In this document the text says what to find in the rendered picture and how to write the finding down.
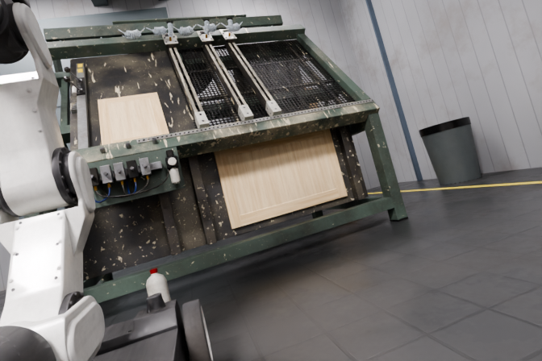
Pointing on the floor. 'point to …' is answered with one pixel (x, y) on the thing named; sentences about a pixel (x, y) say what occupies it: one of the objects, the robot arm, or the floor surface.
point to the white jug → (159, 284)
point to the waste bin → (452, 151)
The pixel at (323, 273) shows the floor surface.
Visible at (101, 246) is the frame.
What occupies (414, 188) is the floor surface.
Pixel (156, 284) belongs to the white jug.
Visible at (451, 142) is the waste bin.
